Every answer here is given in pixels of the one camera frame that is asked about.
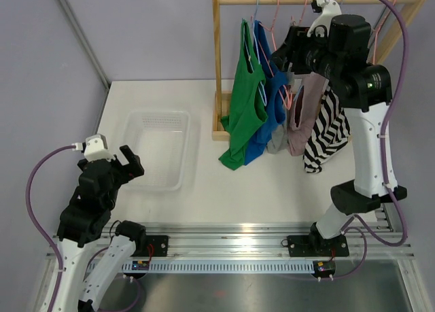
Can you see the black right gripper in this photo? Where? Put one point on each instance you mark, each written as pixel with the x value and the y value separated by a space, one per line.
pixel 297 43

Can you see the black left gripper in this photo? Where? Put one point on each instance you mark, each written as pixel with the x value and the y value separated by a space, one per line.
pixel 131 170

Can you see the blue tank top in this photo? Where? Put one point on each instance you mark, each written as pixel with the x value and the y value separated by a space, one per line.
pixel 275 81

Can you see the green tank top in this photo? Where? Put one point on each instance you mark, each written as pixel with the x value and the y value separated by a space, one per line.
pixel 247 113

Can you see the grey tank top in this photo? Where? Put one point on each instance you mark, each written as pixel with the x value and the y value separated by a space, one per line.
pixel 279 137

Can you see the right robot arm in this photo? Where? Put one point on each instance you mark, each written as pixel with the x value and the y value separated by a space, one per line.
pixel 338 52

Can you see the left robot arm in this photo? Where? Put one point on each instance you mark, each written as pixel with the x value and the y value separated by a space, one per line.
pixel 81 226

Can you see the mauve tank top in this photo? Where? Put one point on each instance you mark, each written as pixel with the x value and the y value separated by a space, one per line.
pixel 303 113

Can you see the black white striped tank top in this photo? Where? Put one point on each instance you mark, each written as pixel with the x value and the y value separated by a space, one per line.
pixel 330 133

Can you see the white plastic basket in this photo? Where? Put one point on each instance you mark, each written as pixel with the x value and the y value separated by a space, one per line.
pixel 160 139

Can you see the wooden clothes rack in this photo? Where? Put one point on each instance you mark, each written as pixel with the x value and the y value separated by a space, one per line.
pixel 384 46

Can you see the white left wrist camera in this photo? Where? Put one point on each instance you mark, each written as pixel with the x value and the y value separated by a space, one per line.
pixel 95 148

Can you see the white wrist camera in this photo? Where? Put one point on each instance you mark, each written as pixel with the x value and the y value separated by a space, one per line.
pixel 95 148
pixel 327 9

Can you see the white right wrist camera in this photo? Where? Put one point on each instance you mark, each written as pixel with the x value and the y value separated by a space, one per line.
pixel 327 9

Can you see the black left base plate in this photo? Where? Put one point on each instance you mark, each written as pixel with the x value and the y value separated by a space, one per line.
pixel 156 245

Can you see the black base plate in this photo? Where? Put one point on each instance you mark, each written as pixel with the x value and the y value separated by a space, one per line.
pixel 156 245
pixel 311 246

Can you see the white slotted cable duct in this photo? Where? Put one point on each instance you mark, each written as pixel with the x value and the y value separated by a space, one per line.
pixel 221 266

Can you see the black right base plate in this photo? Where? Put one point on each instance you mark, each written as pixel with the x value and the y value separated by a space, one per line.
pixel 311 246

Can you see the aluminium mounting rail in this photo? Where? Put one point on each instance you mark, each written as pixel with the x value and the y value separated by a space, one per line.
pixel 265 241

